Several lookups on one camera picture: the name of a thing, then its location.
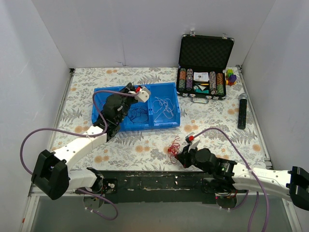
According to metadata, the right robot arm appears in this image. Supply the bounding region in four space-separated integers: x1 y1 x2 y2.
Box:
176 145 309 210

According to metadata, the dark blue cable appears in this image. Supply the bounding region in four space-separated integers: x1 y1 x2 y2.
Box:
126 106 148 124

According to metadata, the black microphone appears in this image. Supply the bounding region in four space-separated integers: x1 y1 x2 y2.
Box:
238 93 248 130

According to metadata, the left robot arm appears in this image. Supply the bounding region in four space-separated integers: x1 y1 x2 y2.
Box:
31 83 151 200

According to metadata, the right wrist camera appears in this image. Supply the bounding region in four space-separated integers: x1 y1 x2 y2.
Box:
185 133 200 152

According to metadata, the blue three-compartment bin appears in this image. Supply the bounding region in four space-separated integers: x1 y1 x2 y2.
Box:
91 82 181 132

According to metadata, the black poker chip case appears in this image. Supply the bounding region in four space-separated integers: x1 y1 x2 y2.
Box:
176 34 235 100

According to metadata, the colourful block toy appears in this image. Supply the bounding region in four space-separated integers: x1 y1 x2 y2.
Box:
225 69 237 86

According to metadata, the white cable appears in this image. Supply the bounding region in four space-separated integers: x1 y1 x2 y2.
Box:
152 96 176 121

